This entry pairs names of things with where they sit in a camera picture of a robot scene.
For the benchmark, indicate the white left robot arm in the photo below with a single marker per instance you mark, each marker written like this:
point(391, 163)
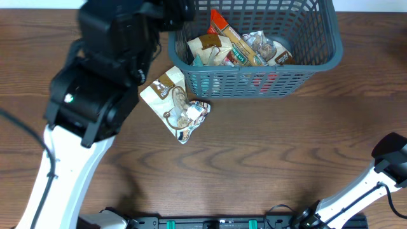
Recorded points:
point(91, 97)

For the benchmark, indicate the teal packet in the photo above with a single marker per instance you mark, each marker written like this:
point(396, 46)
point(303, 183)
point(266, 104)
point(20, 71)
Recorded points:
point(198, 63)

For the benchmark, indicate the beige snack bag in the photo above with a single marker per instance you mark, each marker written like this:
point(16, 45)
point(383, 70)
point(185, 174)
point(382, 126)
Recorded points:
point(270, 51)
point(211, 48)
point(167, 97)

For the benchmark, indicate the red orange pasta packet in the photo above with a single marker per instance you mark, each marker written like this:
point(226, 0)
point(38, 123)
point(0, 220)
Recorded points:
point(241, 53)

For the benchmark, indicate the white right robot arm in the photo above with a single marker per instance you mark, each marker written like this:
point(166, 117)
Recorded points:
point(385, 175)

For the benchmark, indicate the dark grey plastic basket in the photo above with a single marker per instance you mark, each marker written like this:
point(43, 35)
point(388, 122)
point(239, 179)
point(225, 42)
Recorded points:
point(308, 29)

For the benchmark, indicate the black rail base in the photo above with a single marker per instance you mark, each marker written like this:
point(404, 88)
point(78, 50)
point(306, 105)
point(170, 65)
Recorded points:
point(111, 218)

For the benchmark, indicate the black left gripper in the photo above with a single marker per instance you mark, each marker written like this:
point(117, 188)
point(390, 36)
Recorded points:
point(175, 18)

